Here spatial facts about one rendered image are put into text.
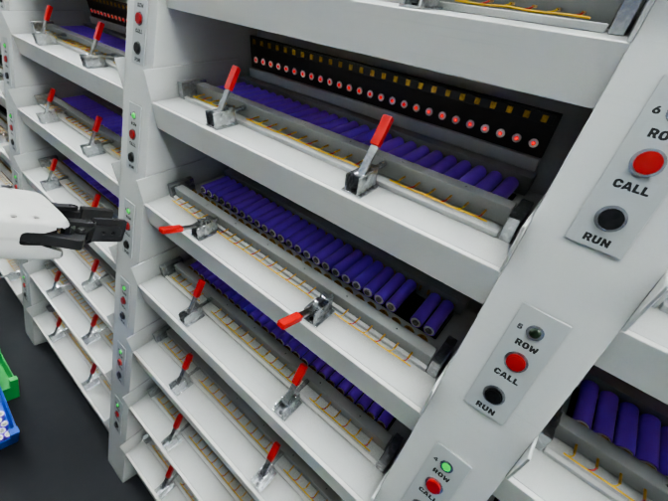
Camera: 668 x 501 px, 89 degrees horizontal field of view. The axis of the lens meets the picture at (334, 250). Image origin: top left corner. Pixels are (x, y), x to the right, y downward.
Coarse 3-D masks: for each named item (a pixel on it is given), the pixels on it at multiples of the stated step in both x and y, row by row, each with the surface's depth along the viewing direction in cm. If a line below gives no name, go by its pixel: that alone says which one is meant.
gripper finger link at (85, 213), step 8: (80, 208) 44; (88, 208) 45; (96, 208) 46; (104, 208) 47; (72, 216) 44; (80, 216) 44; (88, 216) 45; (96, 216) 46; (104, 216) 47; (112, 216) 48
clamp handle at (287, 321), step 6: (312, 306) 46; (318, 306) 46; (294, 312) 43; (300, 312) 44; (306, 312) 44; (312, 312) 45; (282, 318) 42; (288, 318) 42; (294, 318) 42; (300, 318) 43; (276, 324) 41; (282, 324) 41; (288, 324) 41
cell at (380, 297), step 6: (396, 276) 52; (402, 276) 53; (390, 282) 51; (396, 282) 52; (402, 282) 52; (384, 288) 50; (390, 288) 50; (396, 288) 51; (378, 294) 49; (384, 294) 49; (390, 294) 50; (378, 300) 50; (384, 300) 49
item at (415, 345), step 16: (176, 192) 67; (192, 192) 66; (208, 208) 62; (224, 224) 60; (240, 224) 59; (256, 240) 56; (272, 256) 54; (288, 256) 53; (304, 272) 51; (320, 288) 50; (336, 288) 49; (352, 304) 47; (368, 304) 47; (368, 320) 46; (384, 320) 45; (368, 336) 45; (384, 336) 45; (400, 336) 43; (416, 336) 44; (416, 352) 43; (432, 352) 42
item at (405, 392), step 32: (160, 192) 67; (160, 224) 65; (224, 256) 56; (256, 256) 56; (256, 288) 51; (288, 288) 51; (352, 288) 52; (320, 352) 47; (352, 352) 44; (384, 352) 44; (448, 352) 42; (384, 384) 41; (416, 384) 41; (416, 416) 39
